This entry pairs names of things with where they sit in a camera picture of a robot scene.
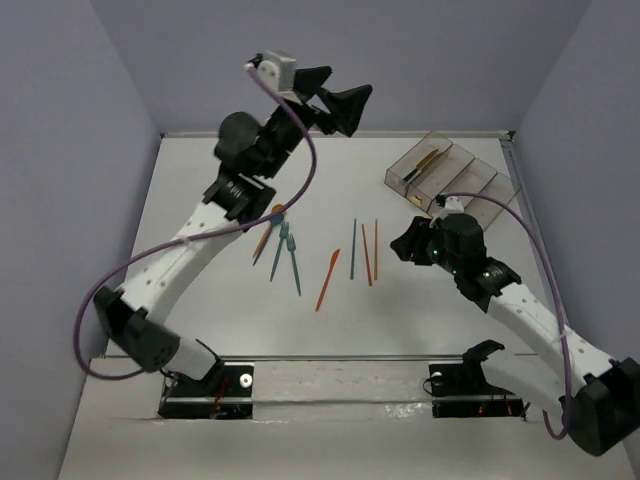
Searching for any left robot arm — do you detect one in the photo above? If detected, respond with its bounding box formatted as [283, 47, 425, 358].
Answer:
[89, 60, 373, 395]

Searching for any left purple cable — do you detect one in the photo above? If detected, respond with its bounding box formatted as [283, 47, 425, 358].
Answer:
[74, 67, 319, 382]

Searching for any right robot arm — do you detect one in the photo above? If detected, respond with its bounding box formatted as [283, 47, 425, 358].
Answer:
[390, 213, 639, 457]

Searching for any orange spoon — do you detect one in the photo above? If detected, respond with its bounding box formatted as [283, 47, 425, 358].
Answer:
[253, 204, 286, 264]

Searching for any clear compartment organizer box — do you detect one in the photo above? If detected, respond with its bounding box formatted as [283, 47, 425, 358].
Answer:
[384, 131, 520, 229]

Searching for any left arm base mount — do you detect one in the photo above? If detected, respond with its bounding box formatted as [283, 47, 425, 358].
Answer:
[157, 361, 255, 420]

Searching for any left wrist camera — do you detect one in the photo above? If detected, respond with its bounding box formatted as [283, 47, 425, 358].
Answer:
[245, 50, 297, 97]

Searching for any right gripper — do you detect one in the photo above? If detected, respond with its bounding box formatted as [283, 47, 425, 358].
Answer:
[389, 215, 464, 276]

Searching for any teal chopstick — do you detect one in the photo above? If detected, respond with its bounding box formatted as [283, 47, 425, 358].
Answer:
[349, 218, 357, 281]

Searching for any teal fork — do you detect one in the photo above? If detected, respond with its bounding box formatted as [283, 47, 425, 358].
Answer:
[286, 233, 302, 296]
[269, 221, 290, 282]

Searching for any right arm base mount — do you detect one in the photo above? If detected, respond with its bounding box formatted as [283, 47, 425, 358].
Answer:
[422, 363, 530, 419]

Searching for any yellow-orange chopstick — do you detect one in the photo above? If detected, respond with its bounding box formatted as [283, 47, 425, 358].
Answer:
[373, 218, 379, 281]

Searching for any gold knife dark handle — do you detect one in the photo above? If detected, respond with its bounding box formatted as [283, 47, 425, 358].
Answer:
[403, 149, 439, 182]

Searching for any teal fork left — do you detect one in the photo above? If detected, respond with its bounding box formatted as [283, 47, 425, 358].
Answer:
[269, 221, 290, 282]

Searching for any orange-red chopstick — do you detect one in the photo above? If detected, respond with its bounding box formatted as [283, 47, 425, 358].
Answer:
[361, 223, 373, 287]

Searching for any blue spoon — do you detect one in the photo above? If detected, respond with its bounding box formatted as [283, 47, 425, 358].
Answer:
[253, 213, 285, 265]

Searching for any orange plastic knife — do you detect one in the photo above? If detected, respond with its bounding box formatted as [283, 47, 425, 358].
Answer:
[315, 248, 341, 312]

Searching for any teal fork right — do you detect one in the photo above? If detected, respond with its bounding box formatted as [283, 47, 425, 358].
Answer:
[286, 233, 302, 296]

